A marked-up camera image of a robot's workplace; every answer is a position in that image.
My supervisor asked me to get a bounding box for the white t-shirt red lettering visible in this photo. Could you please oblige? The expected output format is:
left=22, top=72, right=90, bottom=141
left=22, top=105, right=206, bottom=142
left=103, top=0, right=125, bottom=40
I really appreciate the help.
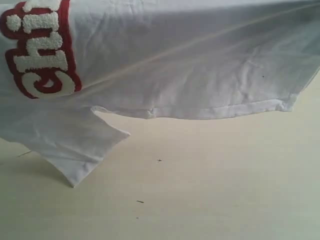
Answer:
left=0, top=0, right=320, bottom=186

